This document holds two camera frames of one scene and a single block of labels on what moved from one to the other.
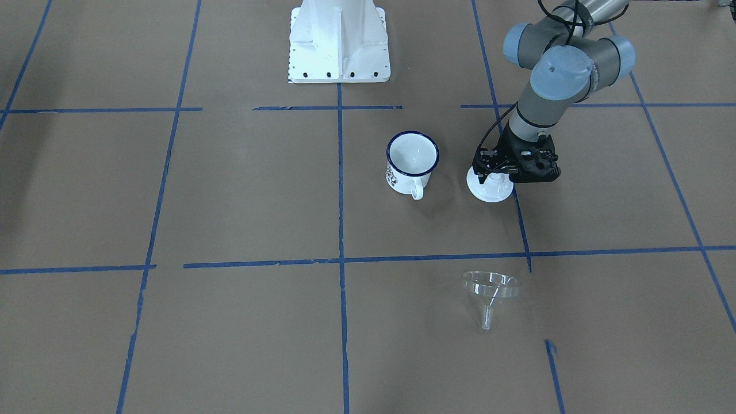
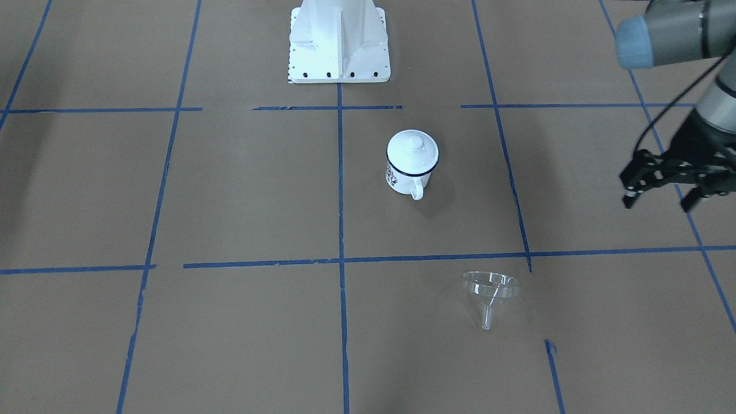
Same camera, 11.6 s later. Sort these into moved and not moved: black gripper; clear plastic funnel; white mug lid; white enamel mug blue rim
Moved: white mug lid; black gripper
Not moved: clear plastic funnel; white enamel mug blue rim
